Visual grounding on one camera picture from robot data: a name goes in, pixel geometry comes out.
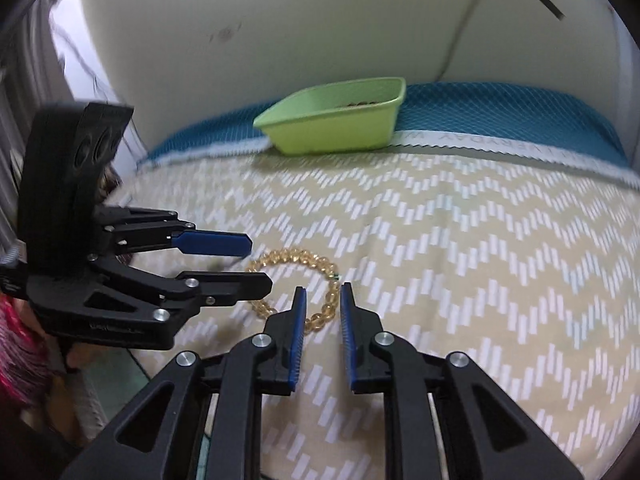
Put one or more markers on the yellow chevron tablecloth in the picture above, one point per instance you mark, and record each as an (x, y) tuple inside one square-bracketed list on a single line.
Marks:
[(450, 285)]

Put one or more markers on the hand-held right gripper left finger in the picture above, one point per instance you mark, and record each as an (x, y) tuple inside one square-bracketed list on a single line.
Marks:
[(299, 340)]

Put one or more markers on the teal netted cloth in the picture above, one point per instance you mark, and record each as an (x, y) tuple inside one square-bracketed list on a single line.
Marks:
[(500, 110)]

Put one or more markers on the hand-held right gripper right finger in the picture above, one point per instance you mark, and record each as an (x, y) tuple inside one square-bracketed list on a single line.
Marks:
[(348, 340)]

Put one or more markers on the person's left hand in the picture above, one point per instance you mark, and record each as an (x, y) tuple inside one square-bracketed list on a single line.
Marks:
[(80, 357)]

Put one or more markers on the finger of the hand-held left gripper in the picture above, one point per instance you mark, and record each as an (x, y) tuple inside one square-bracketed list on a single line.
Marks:
[(230, 286), (215, 244)]

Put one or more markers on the green plastic tray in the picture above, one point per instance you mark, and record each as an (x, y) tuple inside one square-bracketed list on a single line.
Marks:
[(330, 127)]

